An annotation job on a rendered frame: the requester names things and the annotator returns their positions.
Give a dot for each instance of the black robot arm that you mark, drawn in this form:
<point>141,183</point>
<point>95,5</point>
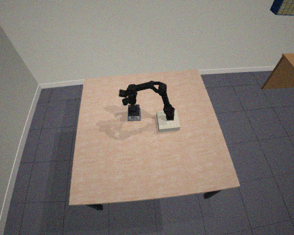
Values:
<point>132,90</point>

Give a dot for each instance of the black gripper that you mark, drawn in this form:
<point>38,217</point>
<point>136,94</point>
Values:
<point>133,107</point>

